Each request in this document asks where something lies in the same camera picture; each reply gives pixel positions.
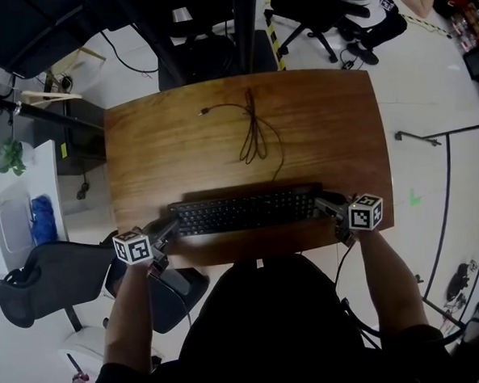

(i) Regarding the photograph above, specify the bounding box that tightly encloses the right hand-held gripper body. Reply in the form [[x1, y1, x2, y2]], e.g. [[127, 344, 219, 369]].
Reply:
[[326, 192, 387, 247]]

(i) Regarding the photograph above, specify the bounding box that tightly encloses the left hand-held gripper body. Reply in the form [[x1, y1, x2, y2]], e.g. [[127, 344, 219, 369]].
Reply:
[[111, 221, 175, 279]]

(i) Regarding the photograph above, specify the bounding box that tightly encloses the black keyboard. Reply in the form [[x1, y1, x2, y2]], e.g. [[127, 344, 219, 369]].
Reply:
[[166, 183, 326, 237]]

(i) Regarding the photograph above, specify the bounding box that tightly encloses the black keyboard cable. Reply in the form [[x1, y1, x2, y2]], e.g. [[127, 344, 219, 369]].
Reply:
[[195, 86, 287, 188]]

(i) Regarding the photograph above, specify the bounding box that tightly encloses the person's left forearm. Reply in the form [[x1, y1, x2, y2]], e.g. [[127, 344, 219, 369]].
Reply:
[[97, 259, 161, 377]]

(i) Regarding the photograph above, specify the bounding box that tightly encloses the person's right forearm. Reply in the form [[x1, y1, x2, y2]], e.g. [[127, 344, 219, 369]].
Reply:
[[353, 224, 431, 340]]

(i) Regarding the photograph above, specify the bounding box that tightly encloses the black mesh office chair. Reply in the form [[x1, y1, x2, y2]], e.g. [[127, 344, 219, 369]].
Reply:
[[0, 229, 212, 344]]

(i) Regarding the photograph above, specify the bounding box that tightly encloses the blue cloth bundle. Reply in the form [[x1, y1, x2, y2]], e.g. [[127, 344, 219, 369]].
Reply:
[[28, 192, 58, 246]]

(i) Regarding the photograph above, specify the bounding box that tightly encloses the black bundle on floor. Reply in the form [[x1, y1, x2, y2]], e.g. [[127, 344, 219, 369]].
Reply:
[[443, 262, 473, 303]]

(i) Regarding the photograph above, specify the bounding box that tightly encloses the black low cabinet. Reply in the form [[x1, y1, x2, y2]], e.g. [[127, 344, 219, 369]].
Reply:
[[51, 97, 110, 177]]

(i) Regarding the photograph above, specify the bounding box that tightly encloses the white side cabinet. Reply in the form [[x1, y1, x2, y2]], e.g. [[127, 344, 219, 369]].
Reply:
[[0, 138, 69, 275]]

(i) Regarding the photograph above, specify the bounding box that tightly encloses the person's black clothed body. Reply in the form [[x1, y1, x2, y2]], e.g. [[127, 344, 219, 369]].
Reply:
[[78, 242, 479, 383]]

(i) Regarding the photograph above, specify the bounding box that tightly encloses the green potted plant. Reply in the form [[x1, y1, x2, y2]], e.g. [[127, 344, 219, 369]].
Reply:
[[0, 136, 27, 178]]

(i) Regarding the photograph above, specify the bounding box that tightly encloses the black clothes rack bar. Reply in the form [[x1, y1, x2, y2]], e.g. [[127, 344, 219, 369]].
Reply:
[[0, 79, 106, 140]]

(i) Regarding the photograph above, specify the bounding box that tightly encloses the yellow black striped strip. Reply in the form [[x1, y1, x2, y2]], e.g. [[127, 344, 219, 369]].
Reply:
[[263, 9, 288, 73]]

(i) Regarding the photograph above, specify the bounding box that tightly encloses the wooden clothes hanger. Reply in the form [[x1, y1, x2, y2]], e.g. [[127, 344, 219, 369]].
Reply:
[[19, 86, 83, 106]]

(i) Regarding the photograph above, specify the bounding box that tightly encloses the black swivel office chair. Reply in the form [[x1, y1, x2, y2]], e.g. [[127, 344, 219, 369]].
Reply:
[[271, 0, 394, 68]]

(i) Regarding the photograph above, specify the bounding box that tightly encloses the small black monitor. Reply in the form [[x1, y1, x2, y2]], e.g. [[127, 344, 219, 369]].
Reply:
[[463, 42, 479, 81]]

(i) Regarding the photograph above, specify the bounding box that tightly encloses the gold metal leg stand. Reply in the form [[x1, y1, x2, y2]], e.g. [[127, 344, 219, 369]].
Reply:
[[42, 47, 108, 94]]

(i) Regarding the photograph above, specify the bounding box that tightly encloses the black screen stand column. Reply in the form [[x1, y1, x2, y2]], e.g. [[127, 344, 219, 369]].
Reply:
[[130, 0, 280, 93]]

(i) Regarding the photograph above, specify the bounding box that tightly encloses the large black screen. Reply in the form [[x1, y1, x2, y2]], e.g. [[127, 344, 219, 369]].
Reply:
[[0, 0, 136, 81]]

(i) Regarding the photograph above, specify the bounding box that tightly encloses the right hand-held gripper cable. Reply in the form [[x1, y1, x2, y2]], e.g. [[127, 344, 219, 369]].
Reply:
[[332, 239, 359, 299]]

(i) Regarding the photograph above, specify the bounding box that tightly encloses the black rolling frame stand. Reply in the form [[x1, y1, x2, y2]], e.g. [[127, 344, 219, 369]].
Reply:
[[395, 123, 479, 331]]

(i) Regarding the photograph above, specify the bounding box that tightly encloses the yellow black floor cable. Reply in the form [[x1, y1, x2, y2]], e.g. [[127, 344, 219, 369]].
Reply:
[[400, 10, 453, 42]]

